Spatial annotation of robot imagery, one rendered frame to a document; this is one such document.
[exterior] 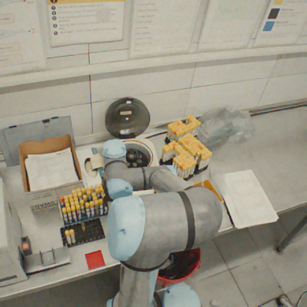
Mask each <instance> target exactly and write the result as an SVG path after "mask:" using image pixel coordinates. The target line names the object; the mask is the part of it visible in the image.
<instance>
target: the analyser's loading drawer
mask: <svg viewBox="0 0 307 307"><path fill-rule="evenodd" d="M47 258H49V259H47ZM67 262H70V263H72V262H71V256H70V253H69V248H68V247H67V244H66V247H61V248H56V249H53V247H52V250H49V251H44V252H41V251H40V253H38V254H34V255H32V256H25V257H23V258H22V263H23V270H24V272H25V273H26V274H27V273H31V272H33V271H39V270H41V269H45V268H47V269H48V268H50V267H53V266H56V265H62V264H64V263H67Z"/></svg>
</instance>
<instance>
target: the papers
mask: <svg viewBox="0 0 307 307"><path fill-rule="evenodd" d="M226 189H227V194H228V196H226V198H224V200H225V202H226V204H227V206H228V209H229V211H230V214H231V216H232V219H233V221H234V224H235V227H236V228H237V229H241V228H248V227H251V226H253V225H259V224H263V223H270V222H274V221H277V219H279V218H278V216H277V214H276V213H275V210H274V209H273V207H272V205H271V204H270V202H269V200H268V199H267V196H266V194H265V192H264V191H263V189H262V187H261V185H260V184H259V182H258V180H257V179H256V177H255V174H254V172H253V171H252V170H251V169H250V170H245V171H237V172H232V173H228V174H226Z"/></svg>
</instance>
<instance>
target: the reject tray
mask: <svg viewBox="0 0 307 307"><path fill-rule="evenodd" d="M85 258H86V264H87V266H88V270H91V269H94V268H96V269H97V268H100V267H103V266H105V265H106V263H105V260H104V257H103V254H102V253H101V250H99V251H92V252H89V253H87V254H85Z"/></svg>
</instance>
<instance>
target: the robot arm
mask: <svg viewBox="0 0 307 307"><path fill-rule="evenodd" d="M126 152H127V151H126V146H125V143H124V142H122V141H121V140H117V139H112V140H107V141H106V142H105V143H104V144H103V148H102V158H103V171H102V172H101V174H103V177H101V184H102V187H103V190H104V193H105V194H106V196H104V197H103V202H104V204H105V205H106V206H107V207H108V208H109V212H108V222H107V224H108V229H107V240H108V249H109V252H110V256H111V257H112V259H114V260H118V261H119V262H120V263H121V281H120V290H119V292H118V293H117V295H116V296H115V298H112V299H109V301H108V303H107V307H201V304H200V302H201V301H200V298H199V296H198V294H197V293H196V292H195V291H194V290H193V289H192V288H191V287H189V286H187V285H185V284H174V285H172V286H170V287H169V288H168V289H167V290H165V291H154V289H155V285H156V280H157V277H158V271H159V268H160V267H162V266H164V265H165V263H166V262H167V260H168V259H169V256H170V253H171V252H176V251H184V250H189V249H196V248H198V247H201V246H203V245H205V244H206V243H208V242H209V241H211V240H212V239H213V238H214V236H215V235H216V234H217V232H218V231H219V228H220V227H221V223H222V220H223V209H222V206H221V202H220V201H219V199H218V198H217V196H216V195H215V194H214V193H212V192H211V191H209V189H207V188H205V187H203V186H200V185H191V184H189V183H188V182H186V181H184V180H183V179H181V178H179V177H178V176H177V175H176V171H175V169H174V167H172V166H166V165H161V166H158V167H141V168H132V169H129V168H128V165H127V160H126ZM149 190H154V191H155V192H156V194H149V195H133V192H136V191H149Z"/></svg>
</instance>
